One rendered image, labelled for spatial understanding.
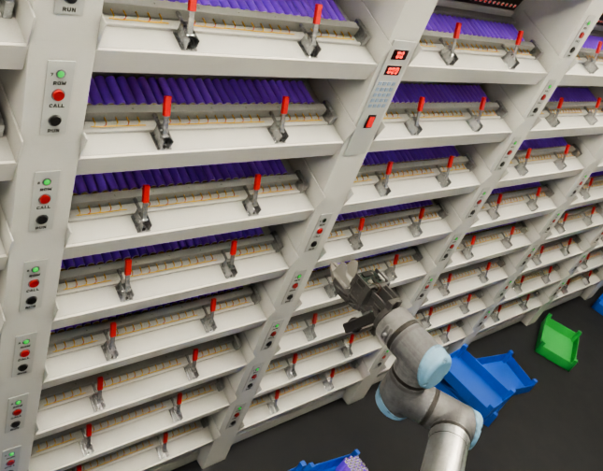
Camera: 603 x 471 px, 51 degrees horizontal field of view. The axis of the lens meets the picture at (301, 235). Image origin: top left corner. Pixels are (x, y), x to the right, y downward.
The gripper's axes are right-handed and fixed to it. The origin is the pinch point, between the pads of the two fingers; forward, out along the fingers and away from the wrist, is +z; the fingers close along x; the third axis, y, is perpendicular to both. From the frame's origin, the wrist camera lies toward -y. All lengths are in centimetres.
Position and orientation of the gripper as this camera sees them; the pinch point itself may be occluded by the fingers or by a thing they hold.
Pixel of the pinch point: (333, 268)
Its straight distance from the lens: 155.4
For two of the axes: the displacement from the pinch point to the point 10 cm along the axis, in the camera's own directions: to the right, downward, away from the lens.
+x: -7.5, 1.3, -6.4
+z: -5.7, -6.3, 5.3
